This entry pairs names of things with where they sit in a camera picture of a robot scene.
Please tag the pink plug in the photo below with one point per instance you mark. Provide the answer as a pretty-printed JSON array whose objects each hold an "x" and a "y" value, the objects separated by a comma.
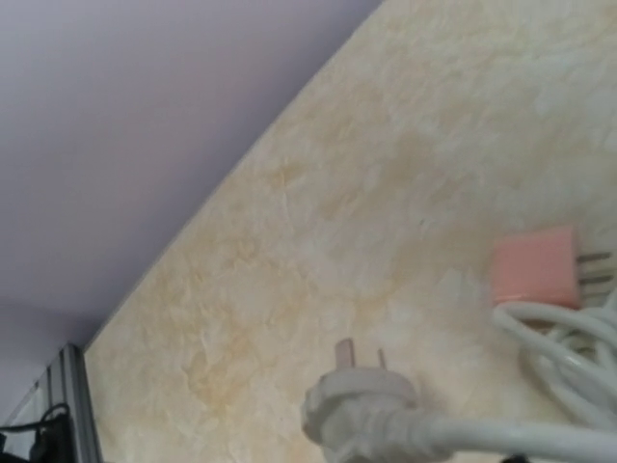
[{"x": 546, "y": 267}]

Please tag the left aluminium frame post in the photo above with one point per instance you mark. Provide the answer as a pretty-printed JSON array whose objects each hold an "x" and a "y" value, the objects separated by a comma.
[{"x": 54, "y": 422}]

